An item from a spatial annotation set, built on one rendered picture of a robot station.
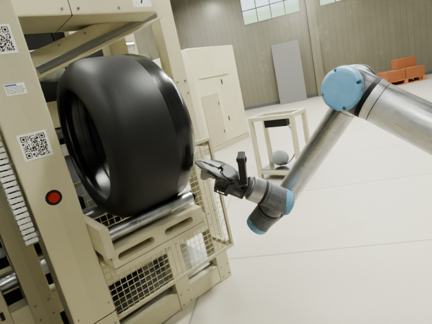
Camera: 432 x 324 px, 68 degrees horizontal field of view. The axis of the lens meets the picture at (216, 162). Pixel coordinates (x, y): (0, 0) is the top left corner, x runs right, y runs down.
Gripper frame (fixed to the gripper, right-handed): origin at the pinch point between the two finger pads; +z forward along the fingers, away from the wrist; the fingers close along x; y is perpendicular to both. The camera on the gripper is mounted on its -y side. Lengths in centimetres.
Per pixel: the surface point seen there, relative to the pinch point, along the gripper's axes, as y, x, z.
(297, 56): 208, 1136, -292
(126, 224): 18.9, -20.6, 14.6
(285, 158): 120, 237, -120
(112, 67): -18.9, 1.7, 35.8
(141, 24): -12, 68, 46
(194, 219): 19.3, -7.6, -6.7
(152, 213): 17.3, -13.9, 8.3
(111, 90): -16.8, -7.6, 31.9
